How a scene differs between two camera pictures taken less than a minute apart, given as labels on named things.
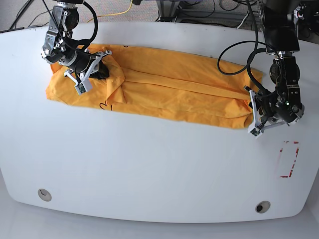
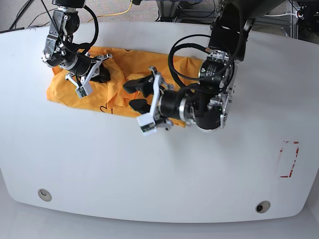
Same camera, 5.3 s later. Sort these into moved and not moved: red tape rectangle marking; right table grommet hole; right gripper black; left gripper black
Moved: left gripper black
Not moved: right gripper black; right table grommet hole; red tape rectangle marking
